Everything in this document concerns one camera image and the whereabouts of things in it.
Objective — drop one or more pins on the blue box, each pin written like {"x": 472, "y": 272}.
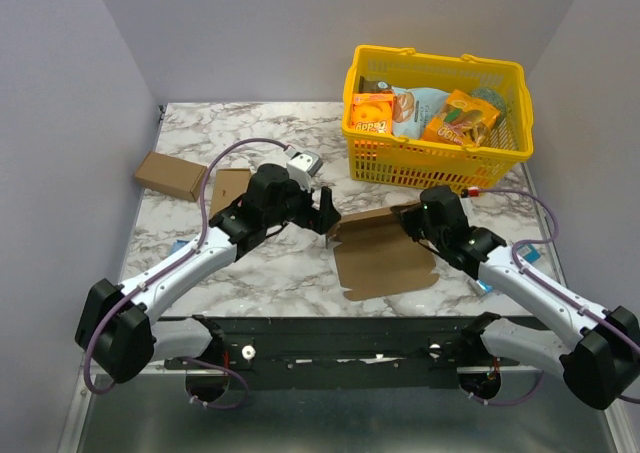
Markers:
{"x": 527, "y": 251}
{"x": 178, "y": 245}

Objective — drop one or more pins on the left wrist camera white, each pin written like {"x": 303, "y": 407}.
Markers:
{"x": 302, "y": 165}

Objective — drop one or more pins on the green scouring pad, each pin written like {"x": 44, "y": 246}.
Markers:
{"x": 492, "y": 97}

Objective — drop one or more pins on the blue box left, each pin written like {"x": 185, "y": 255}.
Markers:
{"x": 178, "y": 245}

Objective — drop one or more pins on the orange Daddy snack box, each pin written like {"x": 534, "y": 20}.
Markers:
{"x": 372, "y": 112}

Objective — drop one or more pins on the cardboard box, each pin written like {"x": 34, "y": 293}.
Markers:
{"x": 228, "y": 185}
{"x": 171, "y": 176}
{"x": 375, "y": 258}

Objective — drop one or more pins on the light blue snack bag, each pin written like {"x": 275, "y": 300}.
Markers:
{"x": 414, "y": 108}

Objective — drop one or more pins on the dark brown snack packet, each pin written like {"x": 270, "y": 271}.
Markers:
{"x": 367, "y": 86}

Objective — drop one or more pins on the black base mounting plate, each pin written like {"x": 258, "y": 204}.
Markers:
{"x": 331, "y": 353}

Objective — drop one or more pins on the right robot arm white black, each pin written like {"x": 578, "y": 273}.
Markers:
{"x": 594, "y": 350}

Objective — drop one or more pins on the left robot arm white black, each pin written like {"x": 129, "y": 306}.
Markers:
{"x": 117, "y": 326}

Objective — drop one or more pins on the yellow plastic shopping basket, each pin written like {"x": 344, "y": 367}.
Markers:
{"x": 404, "y": 162}

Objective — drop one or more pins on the orange snack bag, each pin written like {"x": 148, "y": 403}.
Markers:
{"x": 462, "y": 121}

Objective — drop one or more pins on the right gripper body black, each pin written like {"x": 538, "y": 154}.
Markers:
{"x": 412, "y": 218}

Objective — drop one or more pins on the blue box right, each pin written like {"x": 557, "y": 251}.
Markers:
{"x": 527, "y": 251}

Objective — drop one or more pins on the folded cardboard box upright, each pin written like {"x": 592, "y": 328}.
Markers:
{"x": 228, "y": 185}

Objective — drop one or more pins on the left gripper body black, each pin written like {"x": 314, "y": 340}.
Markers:
{"x": 296, "y": 207}

